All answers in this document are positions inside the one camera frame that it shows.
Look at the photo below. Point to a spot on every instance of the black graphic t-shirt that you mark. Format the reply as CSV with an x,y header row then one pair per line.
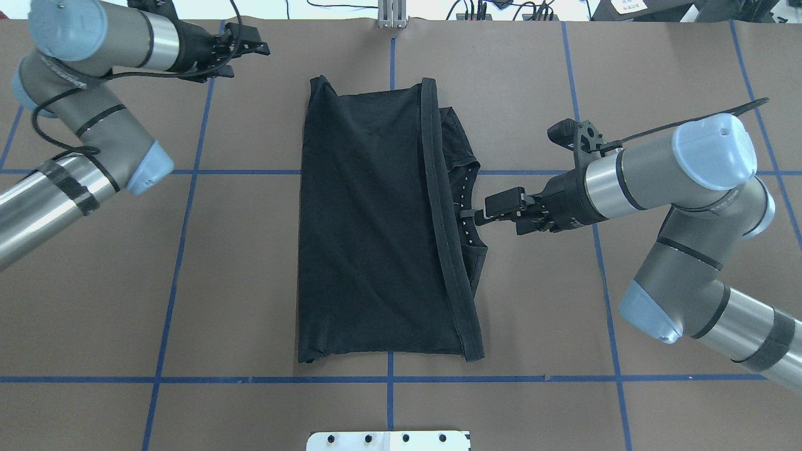
x,y
389,256

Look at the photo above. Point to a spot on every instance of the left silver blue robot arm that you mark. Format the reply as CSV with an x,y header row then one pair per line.
x,y
79,47

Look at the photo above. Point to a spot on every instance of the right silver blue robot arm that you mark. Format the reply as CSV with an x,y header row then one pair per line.
x,y
704,170

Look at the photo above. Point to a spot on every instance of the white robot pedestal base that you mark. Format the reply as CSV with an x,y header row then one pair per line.
x,y
391,440

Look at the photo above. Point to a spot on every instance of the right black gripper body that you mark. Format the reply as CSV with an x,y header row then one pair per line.
x,y
569,199

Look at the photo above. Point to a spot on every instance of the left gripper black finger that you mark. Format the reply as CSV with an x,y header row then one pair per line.
x,y
240,39
225,71

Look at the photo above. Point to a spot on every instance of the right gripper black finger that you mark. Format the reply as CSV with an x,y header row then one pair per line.
x,y
532,225
513,205

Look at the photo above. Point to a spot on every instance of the aluminium frame post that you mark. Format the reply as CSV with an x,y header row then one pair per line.
x,y
392,14

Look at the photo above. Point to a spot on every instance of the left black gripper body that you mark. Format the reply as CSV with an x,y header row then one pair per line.
x,y
197,51

